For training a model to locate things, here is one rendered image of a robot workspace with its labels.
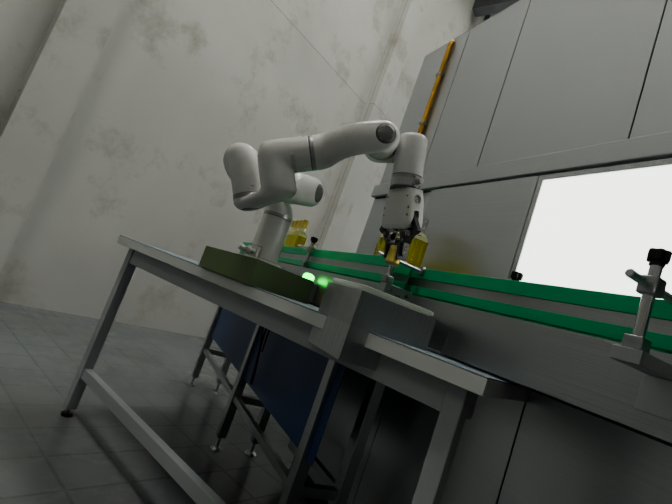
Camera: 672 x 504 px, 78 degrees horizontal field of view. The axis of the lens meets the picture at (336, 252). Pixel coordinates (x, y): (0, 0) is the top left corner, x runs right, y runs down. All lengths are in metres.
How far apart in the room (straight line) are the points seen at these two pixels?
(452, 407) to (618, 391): 0.27
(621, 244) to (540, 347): 0.34
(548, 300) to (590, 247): 0.24
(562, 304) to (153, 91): 3.60
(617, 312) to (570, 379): 0.14
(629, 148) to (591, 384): 0.62
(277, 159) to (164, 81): 3.12
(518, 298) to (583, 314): 0.15
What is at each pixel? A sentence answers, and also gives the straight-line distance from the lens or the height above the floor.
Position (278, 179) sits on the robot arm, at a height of 1.01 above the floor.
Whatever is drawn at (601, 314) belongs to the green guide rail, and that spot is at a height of 0.92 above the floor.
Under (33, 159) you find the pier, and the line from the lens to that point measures 3.53.
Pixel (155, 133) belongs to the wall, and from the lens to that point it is 3.98.
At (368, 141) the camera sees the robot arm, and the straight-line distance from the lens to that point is 0.96.
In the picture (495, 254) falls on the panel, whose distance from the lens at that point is 1.30.
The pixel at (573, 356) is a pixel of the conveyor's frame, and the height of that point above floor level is 0.84.
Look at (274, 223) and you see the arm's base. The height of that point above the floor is 0.95.
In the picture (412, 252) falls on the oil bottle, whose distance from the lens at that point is 1.33.
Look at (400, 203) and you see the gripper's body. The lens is 0.99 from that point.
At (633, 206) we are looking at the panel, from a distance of 1.15.
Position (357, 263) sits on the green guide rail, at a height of 0.93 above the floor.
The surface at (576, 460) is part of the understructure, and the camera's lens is 1.09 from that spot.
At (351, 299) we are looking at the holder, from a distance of 0.92.
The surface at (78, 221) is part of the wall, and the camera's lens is 3.79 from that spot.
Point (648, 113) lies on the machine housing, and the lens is 1.30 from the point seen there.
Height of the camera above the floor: 0.78
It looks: 7 degrees up
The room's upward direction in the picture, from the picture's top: 20 degrees clockwise
